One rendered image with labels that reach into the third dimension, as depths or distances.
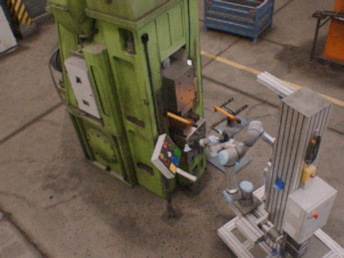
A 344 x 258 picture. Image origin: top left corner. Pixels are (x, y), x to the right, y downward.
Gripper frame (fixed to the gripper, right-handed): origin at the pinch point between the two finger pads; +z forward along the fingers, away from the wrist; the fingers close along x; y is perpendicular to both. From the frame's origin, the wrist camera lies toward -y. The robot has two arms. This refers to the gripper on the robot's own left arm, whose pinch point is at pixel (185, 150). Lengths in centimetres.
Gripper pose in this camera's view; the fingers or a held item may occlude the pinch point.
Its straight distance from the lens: 356.7
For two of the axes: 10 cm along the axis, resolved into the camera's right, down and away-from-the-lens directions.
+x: -2.2, 6.8, -7.0
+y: -5.7, -6.7, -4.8
